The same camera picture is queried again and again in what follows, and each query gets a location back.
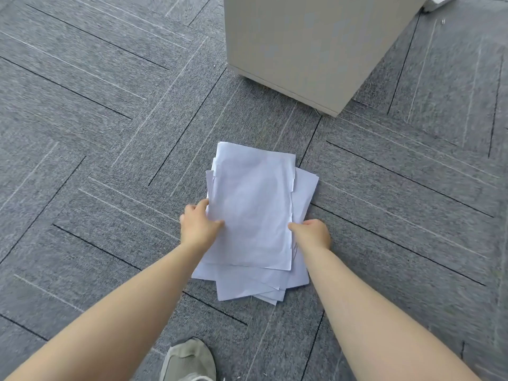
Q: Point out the person's left hand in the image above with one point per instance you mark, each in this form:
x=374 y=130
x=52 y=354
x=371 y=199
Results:
x=197 y=228

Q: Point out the person's right hand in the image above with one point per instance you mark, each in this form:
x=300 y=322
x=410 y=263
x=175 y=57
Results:
x=314 y=233

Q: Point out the beige mobile drawer cabinet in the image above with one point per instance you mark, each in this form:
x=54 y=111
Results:
x=313 y=47

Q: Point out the white plastic base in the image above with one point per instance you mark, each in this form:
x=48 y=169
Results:
x=436 y=1

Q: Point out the person's left thumb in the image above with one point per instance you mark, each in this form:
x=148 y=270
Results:
x=216 y=225

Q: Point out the pile of white paper sheets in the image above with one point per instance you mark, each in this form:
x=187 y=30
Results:
x=254 y=218

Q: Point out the grey-green sneaker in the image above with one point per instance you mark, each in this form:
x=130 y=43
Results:
x=187 y=360

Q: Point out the person's right thumb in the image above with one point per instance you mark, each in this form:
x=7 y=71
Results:
x=295 y=226

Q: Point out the person's left forearm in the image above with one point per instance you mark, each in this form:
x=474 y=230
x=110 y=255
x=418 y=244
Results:
x=107 y=313

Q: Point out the person's right forearm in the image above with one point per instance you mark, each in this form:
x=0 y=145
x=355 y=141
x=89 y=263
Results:
x=377 y=317

